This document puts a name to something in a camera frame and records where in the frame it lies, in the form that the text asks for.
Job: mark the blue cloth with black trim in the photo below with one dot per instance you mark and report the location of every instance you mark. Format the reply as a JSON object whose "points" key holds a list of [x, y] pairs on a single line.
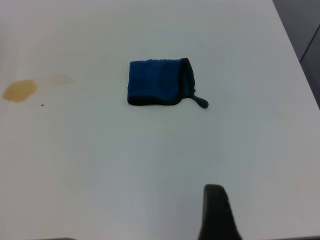
{"points": [[152, 80]]}

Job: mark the tan coffee spill puddle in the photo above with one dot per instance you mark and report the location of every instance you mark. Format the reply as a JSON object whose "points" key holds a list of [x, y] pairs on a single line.
{"points": [[18, 90]]}

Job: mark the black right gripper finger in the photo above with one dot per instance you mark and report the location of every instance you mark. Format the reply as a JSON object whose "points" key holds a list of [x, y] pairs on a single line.
{"points": [[216, 217]]}

